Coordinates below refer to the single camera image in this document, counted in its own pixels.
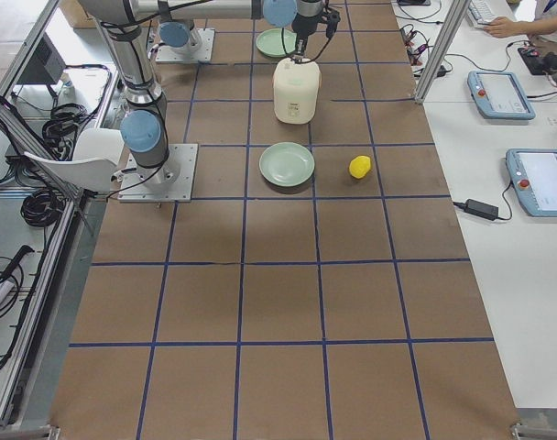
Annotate person's hand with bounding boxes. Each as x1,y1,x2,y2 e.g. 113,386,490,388
483,16,520,39

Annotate black cable coil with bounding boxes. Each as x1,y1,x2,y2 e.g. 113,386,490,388
20,188,60,229

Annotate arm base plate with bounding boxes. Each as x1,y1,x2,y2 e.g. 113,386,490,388
156,27,215,64
116,144,198,203

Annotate black monitor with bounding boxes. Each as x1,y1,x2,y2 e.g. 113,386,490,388
16,33,66,85

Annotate blue teach pendant far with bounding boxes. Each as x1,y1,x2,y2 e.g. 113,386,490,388
467,71,536,121

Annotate cardboard box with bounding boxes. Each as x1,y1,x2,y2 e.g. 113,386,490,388
59,0,96,29

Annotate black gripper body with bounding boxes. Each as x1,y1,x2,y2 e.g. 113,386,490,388
291,0,341,53

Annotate green plate near arm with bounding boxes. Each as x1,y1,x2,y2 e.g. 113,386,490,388
256,28,296,58
258,142,315,187

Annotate white keyboard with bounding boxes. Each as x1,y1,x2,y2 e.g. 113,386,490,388
466,0,497,28

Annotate black braided cable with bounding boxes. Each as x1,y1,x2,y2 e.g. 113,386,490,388
303,27,337,64

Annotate white chair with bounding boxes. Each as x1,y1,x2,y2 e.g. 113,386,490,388
25,128,125,193

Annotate yellow toy pepper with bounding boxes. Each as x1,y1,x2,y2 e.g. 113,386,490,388
348,155,372,180

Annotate blue teach pendant near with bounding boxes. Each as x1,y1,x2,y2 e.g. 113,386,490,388
506,148,557,217

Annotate black power adapter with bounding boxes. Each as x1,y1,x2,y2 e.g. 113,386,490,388
464,199,498,221

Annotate blue teach pendant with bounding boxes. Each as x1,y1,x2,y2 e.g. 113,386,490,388
506,148,557,217
467,71,536,121

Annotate white rice cooker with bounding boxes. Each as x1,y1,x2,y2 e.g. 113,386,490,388
273,58,322,125

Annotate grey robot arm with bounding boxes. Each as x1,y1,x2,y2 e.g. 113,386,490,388
81,1,340,202
158,19,202,51

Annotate person's forearm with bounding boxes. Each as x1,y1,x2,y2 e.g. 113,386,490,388
518,16,557,35

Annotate aluminium frame post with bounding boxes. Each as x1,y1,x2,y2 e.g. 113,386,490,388
414,0,469,104

